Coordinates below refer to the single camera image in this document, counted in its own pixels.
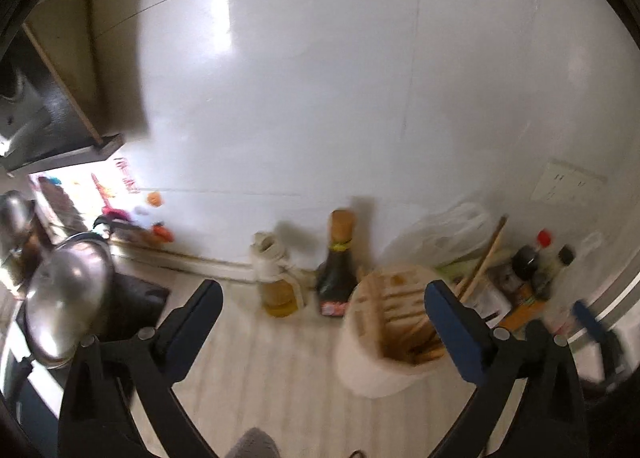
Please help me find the steel pot lid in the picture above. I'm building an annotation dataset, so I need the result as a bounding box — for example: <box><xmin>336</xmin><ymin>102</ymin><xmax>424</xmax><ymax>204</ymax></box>
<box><xmin>24</xmin><ymin>233</ymin><xmax>115</xmax><ymax>369</ymax></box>

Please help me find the striped cat placemat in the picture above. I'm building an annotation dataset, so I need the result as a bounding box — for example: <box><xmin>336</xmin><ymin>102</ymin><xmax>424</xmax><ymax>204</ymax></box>
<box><xmin>172</xmin><ymin>282</ymin><xmax>474</xmax><ymax>457</ymax></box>

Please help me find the black cap sauce bottle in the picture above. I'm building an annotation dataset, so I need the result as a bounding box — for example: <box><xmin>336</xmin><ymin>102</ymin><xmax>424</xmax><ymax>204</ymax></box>
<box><xmin>532</xmin><ymin>244</ymin><xmax>576</xmax><ymax>302</ymax></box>

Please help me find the red cap sauce bottle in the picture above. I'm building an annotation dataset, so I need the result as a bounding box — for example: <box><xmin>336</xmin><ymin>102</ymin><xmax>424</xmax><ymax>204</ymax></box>
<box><xmin>511</xmin><ymin>229</ymin><xmax>553</xmax><ymax>290</ymax></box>

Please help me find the grey gloved hand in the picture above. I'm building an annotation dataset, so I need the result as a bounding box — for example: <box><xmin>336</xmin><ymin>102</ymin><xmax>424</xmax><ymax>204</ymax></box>
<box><xmin>226</xmin><ymin>428</ymin><xmax>281</xmax><ymax>458</ymax></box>

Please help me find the yellow oil bottle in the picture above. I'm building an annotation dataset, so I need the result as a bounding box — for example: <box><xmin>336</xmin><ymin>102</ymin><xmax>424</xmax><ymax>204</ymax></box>
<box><xmin>250</xmin><ymin>231</ymin><xmax>306</xmax><ymax>318</ymax></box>

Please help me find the wooden rolling pin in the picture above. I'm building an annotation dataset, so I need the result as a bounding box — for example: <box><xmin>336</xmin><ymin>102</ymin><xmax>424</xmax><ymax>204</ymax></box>
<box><xmin>456</xmin><ymin>215</ymin><xmax>509</xmax><ymax>303</ymax></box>

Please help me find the white chopstick holder cup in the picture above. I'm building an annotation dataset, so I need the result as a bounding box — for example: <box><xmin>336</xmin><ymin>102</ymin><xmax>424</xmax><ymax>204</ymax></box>
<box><xmin>334</xmin><ymin>265</ymin><xmax>447</xmax><ymax>398</ymax></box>

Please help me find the dark soy sauce bottle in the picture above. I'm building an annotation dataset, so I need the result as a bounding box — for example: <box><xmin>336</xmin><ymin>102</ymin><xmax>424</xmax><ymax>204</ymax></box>
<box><xmin>316</xmin><ymin>209</ymin><xmax>358</xmax><ymax>318</ymax></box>

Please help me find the white plastic bag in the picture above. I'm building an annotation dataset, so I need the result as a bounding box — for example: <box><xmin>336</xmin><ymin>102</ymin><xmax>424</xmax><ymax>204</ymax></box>
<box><xmin>378</xmin><ymin>202</ymin><xmax>495</xmax><ymax>268</ymax></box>

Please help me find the black range hood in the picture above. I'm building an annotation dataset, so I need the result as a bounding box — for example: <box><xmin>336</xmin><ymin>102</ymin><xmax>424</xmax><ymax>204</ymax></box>
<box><xmin>1</xmin><ymin>26</ymin><xmax>124</xmax><ymax>174</ymax></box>

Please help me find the wall power socket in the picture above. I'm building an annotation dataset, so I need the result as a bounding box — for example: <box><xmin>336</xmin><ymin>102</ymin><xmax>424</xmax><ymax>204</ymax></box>
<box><xmin>530</xmin><ymin>161</ymin><xmax>606</xmax><ymax>207</ymax></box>

